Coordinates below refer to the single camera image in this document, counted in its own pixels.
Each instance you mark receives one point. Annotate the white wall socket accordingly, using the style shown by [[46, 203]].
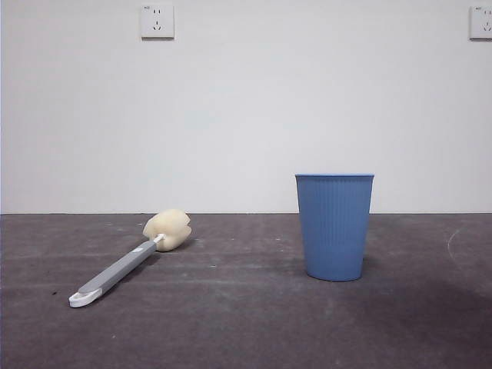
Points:
[[157, 22], [482, 23]]

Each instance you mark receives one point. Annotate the blue ribbed plastic cup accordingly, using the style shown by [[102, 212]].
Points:
[[333, 230]]

